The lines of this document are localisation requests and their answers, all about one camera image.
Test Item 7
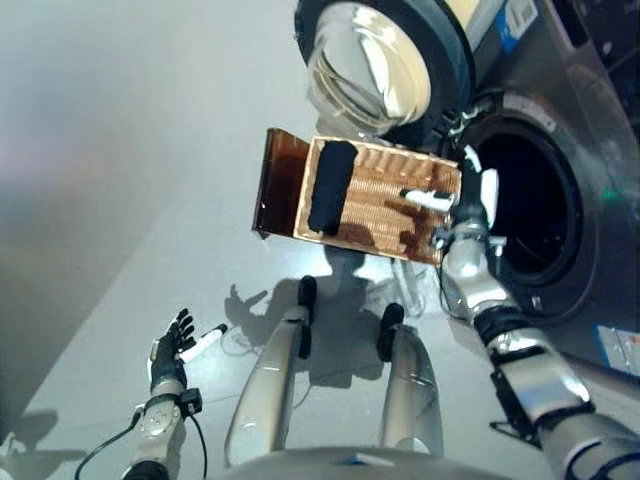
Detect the small blue white label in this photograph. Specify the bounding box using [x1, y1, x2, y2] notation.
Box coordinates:
[496, 0, 540, 52]

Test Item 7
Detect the blue white appliance sticker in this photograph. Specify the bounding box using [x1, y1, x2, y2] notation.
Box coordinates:
[593, 323, 640, 375]

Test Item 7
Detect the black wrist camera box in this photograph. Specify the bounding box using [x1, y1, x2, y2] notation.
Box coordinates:
[179, 388, 205, 415]

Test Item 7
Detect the black garment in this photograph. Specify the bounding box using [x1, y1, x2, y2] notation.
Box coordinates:
[307, 141, 359, 235]

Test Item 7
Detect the rectangular wicker laundry basket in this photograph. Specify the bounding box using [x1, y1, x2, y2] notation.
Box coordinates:
[293, 134, 464, 267]

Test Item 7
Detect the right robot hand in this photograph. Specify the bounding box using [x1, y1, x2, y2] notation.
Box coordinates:
[399, 144, 500, 234]

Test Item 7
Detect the brown glossy wooden stool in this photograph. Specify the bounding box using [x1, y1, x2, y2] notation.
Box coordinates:
[251, 128, 314, 242]

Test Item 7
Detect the silver robot torso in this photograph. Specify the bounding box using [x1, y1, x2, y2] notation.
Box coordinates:
[209, 446, 541, 480]

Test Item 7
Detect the round glass washing machine door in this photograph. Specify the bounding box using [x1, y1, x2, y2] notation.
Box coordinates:
[293, 0, 476, 140]

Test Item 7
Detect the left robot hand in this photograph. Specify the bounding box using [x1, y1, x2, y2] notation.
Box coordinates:
[148, 308, 229, 396]

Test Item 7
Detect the left black robot foot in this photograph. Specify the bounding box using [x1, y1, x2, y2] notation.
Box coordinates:
[297, 274, 319, 309]

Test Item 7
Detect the black robot foot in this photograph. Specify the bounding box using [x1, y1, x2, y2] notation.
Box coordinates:
[297, 274, 319, 309]
[377, 302, 405, 352]

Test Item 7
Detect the right black robot foot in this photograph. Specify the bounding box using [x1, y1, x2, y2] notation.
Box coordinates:
[377, 302, 405, 352]

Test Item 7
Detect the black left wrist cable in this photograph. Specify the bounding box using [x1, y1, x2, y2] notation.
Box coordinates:
[74, 399, 209, 480]

